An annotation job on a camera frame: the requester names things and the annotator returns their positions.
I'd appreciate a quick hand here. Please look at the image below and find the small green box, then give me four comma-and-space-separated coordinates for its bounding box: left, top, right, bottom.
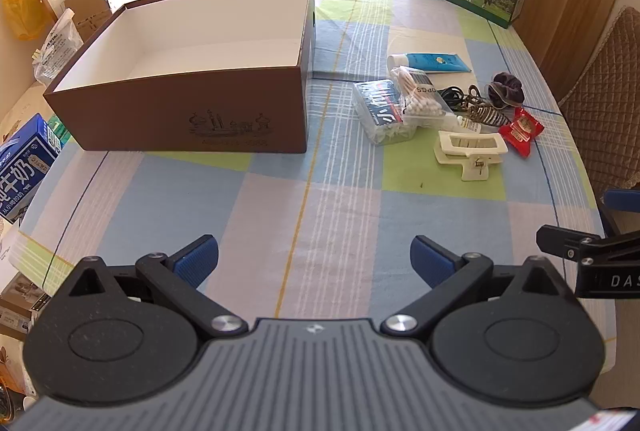
47, 121, 72, 148

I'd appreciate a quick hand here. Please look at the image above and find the red candy packet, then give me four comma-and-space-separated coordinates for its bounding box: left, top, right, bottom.
498, 107, 545, 159

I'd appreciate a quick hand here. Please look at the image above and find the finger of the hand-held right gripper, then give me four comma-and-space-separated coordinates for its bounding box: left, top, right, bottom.
602, 189, 640, 239
536, 224, 604, 262

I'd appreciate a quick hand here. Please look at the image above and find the purple scrunchie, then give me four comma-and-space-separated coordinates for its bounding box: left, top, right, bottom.
486, 71, 526, 108

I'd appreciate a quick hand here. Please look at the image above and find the quilted beige chair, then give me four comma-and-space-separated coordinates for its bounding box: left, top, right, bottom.
557, 6, 640, 196

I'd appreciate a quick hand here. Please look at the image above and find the clear box of floss picks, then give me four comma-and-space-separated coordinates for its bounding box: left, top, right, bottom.
352, 79, 418, 146

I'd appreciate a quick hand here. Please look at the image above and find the cardboard box with white handle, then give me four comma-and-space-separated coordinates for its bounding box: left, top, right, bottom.
39, 0, 113, 42

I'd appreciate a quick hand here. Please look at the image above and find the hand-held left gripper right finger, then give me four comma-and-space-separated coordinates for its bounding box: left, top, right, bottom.
381, 235, 571, 339

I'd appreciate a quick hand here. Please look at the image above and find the clear plastic bag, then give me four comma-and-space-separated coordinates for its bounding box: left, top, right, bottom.
32, 8, 83, 84

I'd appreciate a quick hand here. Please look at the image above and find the black cable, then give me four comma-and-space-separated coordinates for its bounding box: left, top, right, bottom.
435, 86, 468, 112

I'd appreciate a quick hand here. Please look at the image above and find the plaid cloth desktop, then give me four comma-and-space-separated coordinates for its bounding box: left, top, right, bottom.
17, 0, 603, 327

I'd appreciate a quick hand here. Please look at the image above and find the cream hair claw clip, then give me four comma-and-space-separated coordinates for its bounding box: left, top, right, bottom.
433, 130, 509, 182

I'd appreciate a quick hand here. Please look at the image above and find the blue and white tube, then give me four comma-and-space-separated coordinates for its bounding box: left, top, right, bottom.
387, 52, 472, 75

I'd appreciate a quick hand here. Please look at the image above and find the grey printed carton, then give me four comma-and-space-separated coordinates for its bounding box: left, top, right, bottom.
0, 271, 53, 339

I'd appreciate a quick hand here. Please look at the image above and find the blue milk carton box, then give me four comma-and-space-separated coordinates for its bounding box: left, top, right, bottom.
0, 113, 63, 224

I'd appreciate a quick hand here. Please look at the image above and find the bag of cotton swabs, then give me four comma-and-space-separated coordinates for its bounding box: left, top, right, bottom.
390, 66, 453, 129

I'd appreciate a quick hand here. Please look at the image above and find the brown storage box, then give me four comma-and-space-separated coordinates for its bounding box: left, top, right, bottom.
42, 0, 317, 154

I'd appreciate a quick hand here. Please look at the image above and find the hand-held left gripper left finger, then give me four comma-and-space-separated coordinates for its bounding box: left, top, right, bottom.
67, 234, 249, 337

